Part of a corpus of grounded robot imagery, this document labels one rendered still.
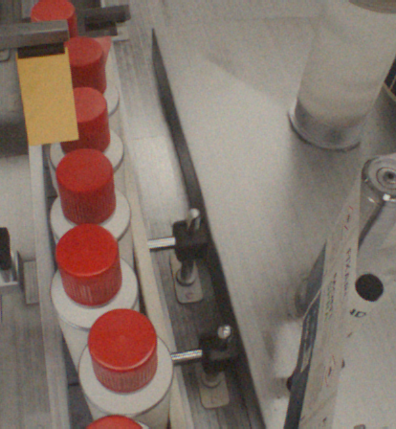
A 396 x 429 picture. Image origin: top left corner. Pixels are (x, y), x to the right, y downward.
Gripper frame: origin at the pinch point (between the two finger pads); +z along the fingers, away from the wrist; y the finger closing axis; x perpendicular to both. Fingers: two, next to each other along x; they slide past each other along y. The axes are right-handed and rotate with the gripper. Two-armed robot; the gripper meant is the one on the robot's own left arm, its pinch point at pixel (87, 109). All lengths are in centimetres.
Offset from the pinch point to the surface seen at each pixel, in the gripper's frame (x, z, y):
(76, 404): -15.9, 21.3, -5.9
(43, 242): -13.0, 8.2, -5.6
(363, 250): -21.9, 10.5, 16.4
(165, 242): -8.8, 11.7, 4.3
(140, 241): -8.9, 11.1, 2.2
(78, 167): -23.3, 0.9, -1.8
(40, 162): -6.7, 3.1, -5.0
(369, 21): -9.8, -5.0, 25.0
